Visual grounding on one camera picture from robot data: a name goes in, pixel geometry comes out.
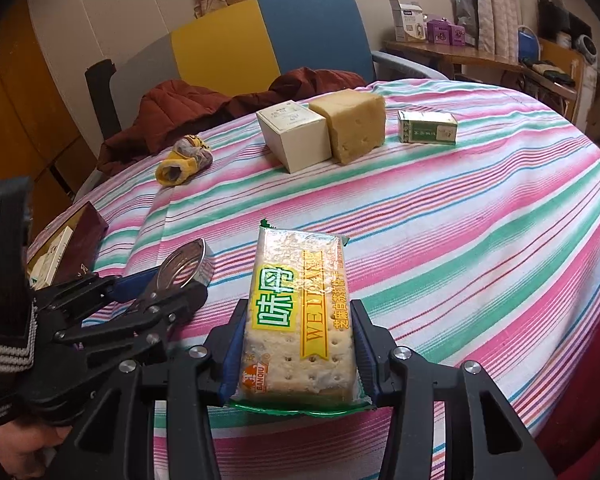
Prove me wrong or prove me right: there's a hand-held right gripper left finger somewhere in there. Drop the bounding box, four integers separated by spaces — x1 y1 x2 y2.
55 297 251 480

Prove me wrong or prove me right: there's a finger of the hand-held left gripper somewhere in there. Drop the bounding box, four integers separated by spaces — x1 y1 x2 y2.
54 281 211 367
32 266 162 315

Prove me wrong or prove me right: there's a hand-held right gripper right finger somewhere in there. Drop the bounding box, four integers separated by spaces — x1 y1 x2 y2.
347 299 556 480

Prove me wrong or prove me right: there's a round headed metal tool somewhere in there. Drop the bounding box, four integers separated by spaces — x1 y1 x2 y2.
135 240 216 311

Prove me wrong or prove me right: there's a gold tin box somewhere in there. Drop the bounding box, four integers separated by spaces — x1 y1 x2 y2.
27 201 108 291

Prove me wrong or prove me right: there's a green cracker packet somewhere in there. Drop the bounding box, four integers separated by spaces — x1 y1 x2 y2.
227 219 376 417

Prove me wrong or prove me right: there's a striped cloth covered desktop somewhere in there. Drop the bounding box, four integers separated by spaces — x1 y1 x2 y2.
25 79 600 480

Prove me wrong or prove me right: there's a person's left hand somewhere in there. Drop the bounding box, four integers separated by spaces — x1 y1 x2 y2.
0 421 70 480

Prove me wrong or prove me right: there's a white printed small box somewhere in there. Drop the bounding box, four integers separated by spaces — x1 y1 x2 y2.
30 226 75 283

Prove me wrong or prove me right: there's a yellow grey sock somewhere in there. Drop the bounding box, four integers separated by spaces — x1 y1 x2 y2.
155 135 213 187

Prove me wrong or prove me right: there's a maroon padded jacket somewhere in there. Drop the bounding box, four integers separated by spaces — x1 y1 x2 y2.
97 67 366 176

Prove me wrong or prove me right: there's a white square box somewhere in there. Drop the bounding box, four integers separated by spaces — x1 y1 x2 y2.
256 101 330 175

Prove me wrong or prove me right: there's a red cloth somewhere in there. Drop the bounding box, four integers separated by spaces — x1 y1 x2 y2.
545 330 600 480

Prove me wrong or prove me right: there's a grey yellow blue chair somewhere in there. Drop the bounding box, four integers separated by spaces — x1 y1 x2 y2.
72 0 451 196

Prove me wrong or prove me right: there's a green small box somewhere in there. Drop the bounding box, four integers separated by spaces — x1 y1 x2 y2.
397 109 458 146

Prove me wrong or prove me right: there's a wooden desk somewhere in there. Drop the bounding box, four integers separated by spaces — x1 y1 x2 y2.
382 40 581 103

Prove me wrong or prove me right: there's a white carton box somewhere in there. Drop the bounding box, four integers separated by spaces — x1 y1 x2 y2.
390 0 428 43

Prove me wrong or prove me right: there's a blue bag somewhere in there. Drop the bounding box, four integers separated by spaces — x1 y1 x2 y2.
517 25 543 63

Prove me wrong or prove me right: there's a grey quilted curtain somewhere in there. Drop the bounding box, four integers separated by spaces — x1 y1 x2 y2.
452 0 523 61

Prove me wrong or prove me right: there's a small desk fan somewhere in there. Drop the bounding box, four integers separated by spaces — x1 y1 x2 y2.
577 35 600 64

